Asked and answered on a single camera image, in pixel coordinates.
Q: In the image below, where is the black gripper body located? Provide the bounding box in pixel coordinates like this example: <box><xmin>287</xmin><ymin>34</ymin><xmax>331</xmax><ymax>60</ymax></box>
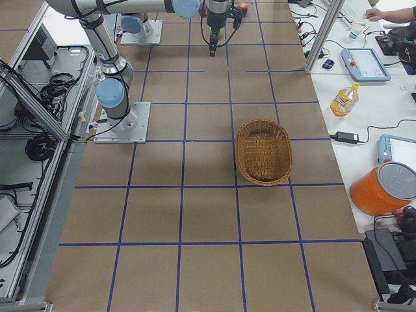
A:
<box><xmin>207</xmin><ymin>0</ymin><xmax>243</xmax><ymax>28</ymax></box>

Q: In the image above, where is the green apple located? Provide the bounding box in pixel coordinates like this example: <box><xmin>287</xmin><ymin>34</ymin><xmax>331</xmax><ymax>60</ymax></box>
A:
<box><xmin>209</xmin><ymin>27</ymin><xmax>223</xmax><ymax>38</ymax></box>

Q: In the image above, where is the red yellow apple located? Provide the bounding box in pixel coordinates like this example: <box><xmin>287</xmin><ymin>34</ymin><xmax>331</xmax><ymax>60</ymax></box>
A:
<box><xmin>237</xmin><ymin>2</ymin><xmax>248</xmax><ymax>17</ymax></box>

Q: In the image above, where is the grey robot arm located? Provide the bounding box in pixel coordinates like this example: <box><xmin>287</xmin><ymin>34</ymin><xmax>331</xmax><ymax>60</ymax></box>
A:
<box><xmin>47</xmin><ymin>0</ymin><xmax>243</xmax><ymax>75</ymax></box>
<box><xmin>121</xmin><ymin>13</ymin><xmax>153</xmax><ymax>39</ymax></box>

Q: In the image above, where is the woven wicker basket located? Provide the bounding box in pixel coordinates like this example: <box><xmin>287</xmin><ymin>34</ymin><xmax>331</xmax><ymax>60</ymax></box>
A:
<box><xmin>236</xmin><ymin>118</ymin><xmax>293</xmax><ymax>187</ymax></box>

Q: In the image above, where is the person's hand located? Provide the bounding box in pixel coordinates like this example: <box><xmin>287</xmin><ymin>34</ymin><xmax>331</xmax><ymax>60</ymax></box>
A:
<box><xmin>365</xmin><ymin>8</ymin><xmax>385</xmax><ymax>21</ymax></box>

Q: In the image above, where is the dark red apple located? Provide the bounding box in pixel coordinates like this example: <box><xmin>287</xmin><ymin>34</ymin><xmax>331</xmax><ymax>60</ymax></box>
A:
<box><xmin>198</xmin><ymin>3</ymin><xmax>208</xmax><ymax>18</ymax></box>

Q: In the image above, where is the dark blue pouch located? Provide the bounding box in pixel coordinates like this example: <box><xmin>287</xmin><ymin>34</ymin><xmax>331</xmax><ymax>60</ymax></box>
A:
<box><xmin>322</xmin><ymin>59</ymin><xmax>335</xmax><ymax>70</ymax></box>

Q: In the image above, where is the white paper cup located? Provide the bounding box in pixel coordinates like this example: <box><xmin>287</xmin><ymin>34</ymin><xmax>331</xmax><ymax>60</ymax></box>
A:
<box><xmin>348</xmin><ymin>23</ymin><xmax>363</xmax><ymax>40</ymax></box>

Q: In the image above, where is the orange juice bottle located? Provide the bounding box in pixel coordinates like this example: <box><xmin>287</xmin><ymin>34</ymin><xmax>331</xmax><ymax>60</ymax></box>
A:
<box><xmin>330</xmin><ymin>83</ymin><xmax>360</xmax><ymax>117</ymax></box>

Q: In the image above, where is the far blue teach pendant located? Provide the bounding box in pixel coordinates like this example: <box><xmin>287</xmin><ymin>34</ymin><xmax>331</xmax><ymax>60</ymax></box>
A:
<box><xmin>341</xmin><ymin>48</ymin><xmax>391</xmax><ymax>83</ymax></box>

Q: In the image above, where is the blue teach pendant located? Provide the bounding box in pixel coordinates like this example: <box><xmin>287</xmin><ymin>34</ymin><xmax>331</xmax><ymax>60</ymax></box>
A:
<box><xmin>378</xmin><ymin>135</ymin><xmax>416</xmax><ymax>170</ymax></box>
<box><xmin>341</xmin><ymin>48</ymin><xmax>391</xmax><ymax>83</ymax></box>

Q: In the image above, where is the black power adapter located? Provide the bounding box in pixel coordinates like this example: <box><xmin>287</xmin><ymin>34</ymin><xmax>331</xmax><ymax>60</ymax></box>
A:
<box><xmin>330</xmin><ymin>131</ymin><xmax>359</xmax><ymax>144</ymax></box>

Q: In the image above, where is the grey electronics box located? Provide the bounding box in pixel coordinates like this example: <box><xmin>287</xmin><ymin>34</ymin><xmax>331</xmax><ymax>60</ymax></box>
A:
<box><xmin>22</xmin><ymin>24</ymin><xmax>57</xmax><ymax>69</ymax></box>

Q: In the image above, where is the near blue teach pendant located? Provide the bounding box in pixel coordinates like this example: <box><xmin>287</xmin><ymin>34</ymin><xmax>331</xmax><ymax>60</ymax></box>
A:
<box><xmin>378</xmin><ymin>135</ymin><xmax>416</xmax><ymax>170</ymax></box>

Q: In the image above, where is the orange bucket with lid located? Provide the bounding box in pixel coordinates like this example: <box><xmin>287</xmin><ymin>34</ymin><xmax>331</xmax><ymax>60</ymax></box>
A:
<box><xmin>349</xmin><ymin>161</ymin><xmax>415</xmax><ymax>216</ymax></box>

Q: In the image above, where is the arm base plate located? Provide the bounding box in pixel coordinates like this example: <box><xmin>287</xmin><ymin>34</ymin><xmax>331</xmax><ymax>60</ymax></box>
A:
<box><xmin>94</xmin><ymin>101</ymin><xmax>151</xmax><ymax>144</ymax></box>
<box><xmin>121</xmin><ymin>20</ymin><xmax>163</xmax><ymax>46</ymax></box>

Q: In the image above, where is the aluminium frame post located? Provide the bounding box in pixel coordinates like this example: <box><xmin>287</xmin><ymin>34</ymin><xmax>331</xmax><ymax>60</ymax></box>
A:
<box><xmin>304</xmin><ymin>0</ymin><xmax>344</xmax><ymax>74</ymax></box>

